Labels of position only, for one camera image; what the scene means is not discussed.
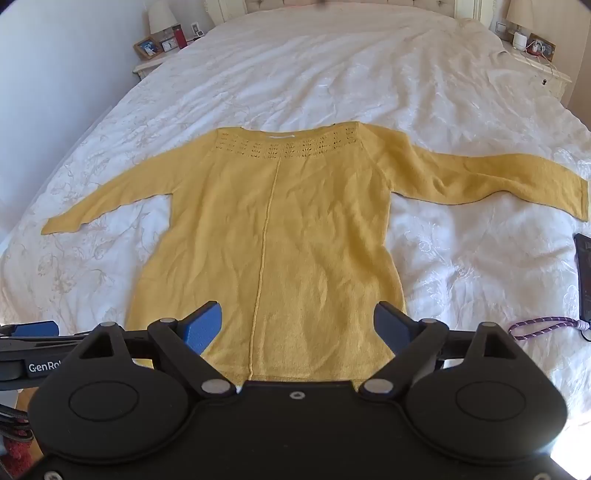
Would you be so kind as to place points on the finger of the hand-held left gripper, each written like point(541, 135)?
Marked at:
point(37, 329)

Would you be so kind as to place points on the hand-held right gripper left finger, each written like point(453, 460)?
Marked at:
point(203, 330)

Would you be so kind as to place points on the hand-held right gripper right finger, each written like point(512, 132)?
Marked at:
point(391, 328)

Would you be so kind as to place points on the yellow knit sweater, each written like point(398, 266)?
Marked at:
point(300, 230)

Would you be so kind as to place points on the black smartphone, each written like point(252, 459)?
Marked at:
point(584, 277)

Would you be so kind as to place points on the bed with white embroidered bedspread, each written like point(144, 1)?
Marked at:
point(323, 69)

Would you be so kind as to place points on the white nightstand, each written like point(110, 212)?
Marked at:
point(152, 64)
point(551, 74)

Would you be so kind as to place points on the small white clock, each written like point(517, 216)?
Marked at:
point(169, 45)

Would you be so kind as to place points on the red bottle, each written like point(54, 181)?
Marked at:
point(178, 37)

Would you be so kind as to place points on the white table lamp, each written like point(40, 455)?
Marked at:
point(161, 16)
point(519, 11)

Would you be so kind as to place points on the cream tufted headboard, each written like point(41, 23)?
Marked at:
point(351, 4)

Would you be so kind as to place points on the wooden picture frame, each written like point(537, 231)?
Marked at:
point(541, 46)
point(148, 48)

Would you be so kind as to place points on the white wall outlet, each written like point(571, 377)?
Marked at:
point(197, 29)
point(501, 26)

